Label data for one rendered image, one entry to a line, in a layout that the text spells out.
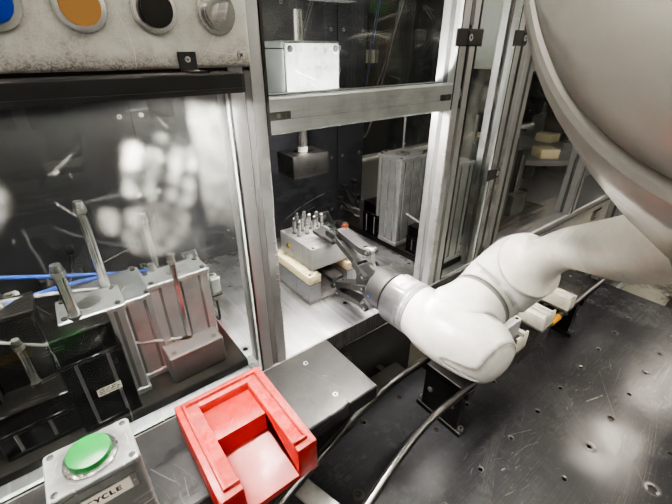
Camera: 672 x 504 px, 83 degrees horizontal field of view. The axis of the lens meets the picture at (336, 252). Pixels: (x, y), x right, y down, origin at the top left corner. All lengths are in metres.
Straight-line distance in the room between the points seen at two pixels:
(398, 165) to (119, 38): 0.66
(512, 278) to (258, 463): 0.44
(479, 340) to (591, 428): 0.52
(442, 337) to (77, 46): 0.53
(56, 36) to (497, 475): 0.90
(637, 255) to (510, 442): 0.64
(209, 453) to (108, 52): 0.44
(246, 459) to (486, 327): 0.36
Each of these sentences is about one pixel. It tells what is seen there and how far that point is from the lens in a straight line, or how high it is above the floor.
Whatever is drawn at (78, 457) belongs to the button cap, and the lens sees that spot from 0.49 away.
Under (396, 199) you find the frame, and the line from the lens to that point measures 0.97.
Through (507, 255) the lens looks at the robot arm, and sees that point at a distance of 0.63.
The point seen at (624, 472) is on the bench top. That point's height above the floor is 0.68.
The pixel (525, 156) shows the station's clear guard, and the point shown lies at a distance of 1.10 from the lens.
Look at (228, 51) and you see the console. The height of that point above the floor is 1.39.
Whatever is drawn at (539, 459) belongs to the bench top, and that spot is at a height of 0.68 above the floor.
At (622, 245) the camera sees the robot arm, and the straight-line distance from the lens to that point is 0.36.
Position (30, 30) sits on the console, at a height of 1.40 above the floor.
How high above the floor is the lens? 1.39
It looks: 28 degrees down
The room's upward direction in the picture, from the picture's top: straight up
